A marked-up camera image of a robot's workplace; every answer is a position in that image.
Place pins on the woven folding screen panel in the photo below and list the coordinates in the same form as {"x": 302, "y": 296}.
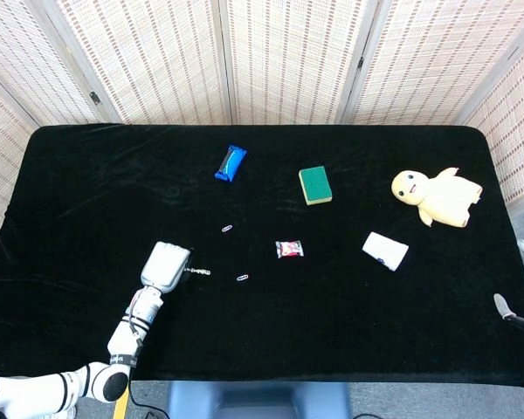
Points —
{"x": 35, "y": 52}
{"x": 511, "y": 139}
{"x": 432, "y": 57}
{"x": 292, "y": 57}
{"x": 157, "y": 57}
{"x": 0, "y": 144}

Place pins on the red candy packet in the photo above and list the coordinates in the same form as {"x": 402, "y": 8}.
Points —
{"x": 289, "y": 249}

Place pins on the yellow plush toy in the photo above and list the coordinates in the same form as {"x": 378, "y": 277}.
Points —
{"x": 445, "y": 196}

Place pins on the green and yellow sponge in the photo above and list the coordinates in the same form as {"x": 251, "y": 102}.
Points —
{"x": 314, "y": 183}

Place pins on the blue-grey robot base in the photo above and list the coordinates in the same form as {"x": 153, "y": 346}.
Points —
{"x": 253, "y": 401}

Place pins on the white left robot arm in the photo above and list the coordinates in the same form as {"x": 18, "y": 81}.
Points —
{"x": 135, "y": 318}

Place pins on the metal screen hinge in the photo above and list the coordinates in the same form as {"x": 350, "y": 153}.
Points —
{"x": 94, "y": 98}
{"x": 360, "y": 62}

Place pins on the blue snack packet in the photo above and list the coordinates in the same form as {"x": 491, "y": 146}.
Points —
{"x": 230, "y": 163}

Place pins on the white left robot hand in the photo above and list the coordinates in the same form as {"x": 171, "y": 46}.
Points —
{"x": 163, "y": 266}

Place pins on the black velvet tablecloth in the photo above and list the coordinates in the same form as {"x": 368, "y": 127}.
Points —
{"x": 310, "y": 331}

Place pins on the yellow floor tape strip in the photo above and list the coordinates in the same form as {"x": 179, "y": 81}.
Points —
{"x": 122, "y": 406}

